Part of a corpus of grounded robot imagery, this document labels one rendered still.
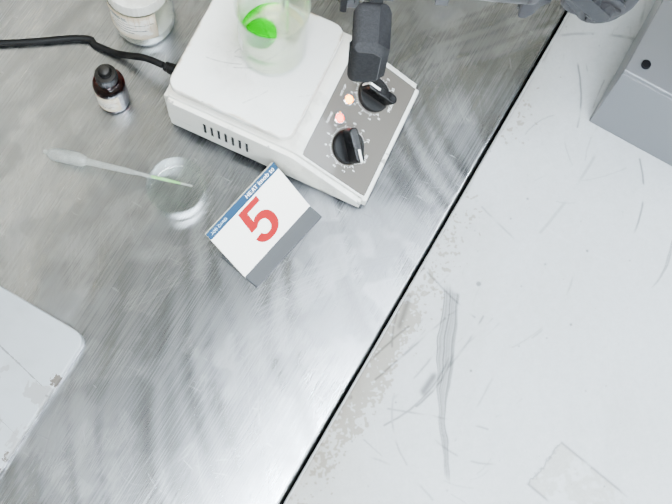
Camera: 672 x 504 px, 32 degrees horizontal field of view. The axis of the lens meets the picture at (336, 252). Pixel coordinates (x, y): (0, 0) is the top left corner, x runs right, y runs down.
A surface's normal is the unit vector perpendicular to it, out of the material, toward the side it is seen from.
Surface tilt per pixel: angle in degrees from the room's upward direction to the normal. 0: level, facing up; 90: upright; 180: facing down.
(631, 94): 90
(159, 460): 0
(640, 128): 90
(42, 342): 0
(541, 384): 0
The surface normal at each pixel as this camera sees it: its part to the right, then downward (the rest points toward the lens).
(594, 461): 0.04, -0.26
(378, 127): 0.49, -0.02
